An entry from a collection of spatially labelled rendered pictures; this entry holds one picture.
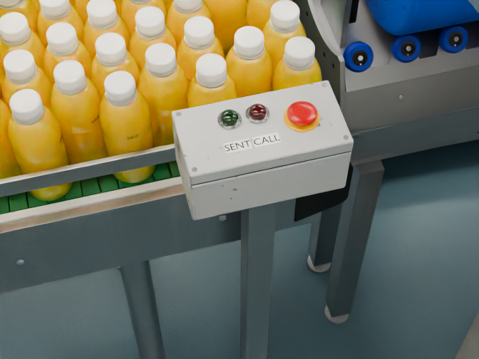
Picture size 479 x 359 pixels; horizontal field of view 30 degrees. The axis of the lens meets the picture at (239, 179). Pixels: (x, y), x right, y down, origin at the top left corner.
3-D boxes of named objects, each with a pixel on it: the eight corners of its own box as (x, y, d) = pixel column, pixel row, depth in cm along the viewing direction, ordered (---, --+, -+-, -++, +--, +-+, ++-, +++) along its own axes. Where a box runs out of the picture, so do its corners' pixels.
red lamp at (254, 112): (269, 119, 107) (269, 113, 106) (251, 123, 107) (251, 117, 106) (264, 105, 109) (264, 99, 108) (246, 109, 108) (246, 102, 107)
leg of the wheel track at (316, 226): (333, 271, 220) (363, 112, 168) (311, 276, 219) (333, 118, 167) (326, 251, 223) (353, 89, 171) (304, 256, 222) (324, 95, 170)
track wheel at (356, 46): (373, 40, 130) (368, 38, 132) (343, 45, 129) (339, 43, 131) (376, 70, 131) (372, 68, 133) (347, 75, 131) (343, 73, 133)
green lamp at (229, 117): (240, 125, 107) (240, 119, 106) (222, 129, 107) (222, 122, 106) (236, 111, 108) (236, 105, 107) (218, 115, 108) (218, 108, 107)
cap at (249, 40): (249, 30, 120) (249, 21, 119) (269, 45, 119) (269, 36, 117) (228, 45, 119) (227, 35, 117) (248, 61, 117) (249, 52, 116)
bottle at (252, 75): (247, 97, 135) (249, 18, 121) (279, 122, 132) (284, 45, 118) (215, 122, 132) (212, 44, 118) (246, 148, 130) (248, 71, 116)
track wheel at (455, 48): (472, 23, 132) (466, 22, 134) (443, 23, 131) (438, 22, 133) (469, 54, 134) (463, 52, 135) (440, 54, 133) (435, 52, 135)
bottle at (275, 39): (301, 115, 133) (308, 37, 119) (256, 113, 133) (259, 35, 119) (302, 80, 137) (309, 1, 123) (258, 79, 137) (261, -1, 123)
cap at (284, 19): (299, 30, 120) (299, 21, 119) (269, 29, 120) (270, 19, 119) (299, 9, 122) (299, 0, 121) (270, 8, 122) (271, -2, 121)
